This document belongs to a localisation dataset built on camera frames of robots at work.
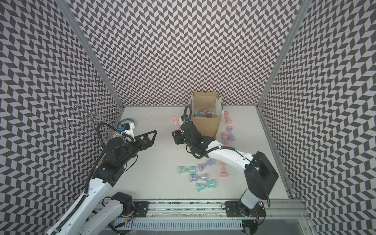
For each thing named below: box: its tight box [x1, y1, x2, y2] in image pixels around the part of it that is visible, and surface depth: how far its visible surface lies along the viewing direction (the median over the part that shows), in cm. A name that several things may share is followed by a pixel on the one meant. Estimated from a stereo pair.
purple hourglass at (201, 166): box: [197, 158, 215, 172], surface depth 87 cm
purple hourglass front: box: [189, 173, 208, 183], surface depth 83 cm
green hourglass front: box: [196, 179, 216, 192], surface depth 80 cm
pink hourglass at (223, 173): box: [219, 161, 229, 178], surface depth 86 cm
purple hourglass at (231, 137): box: [226, 125, 236, 142], surface depth 104 cm
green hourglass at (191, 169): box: [178, 165, 197, 174], surface depth 86 cm
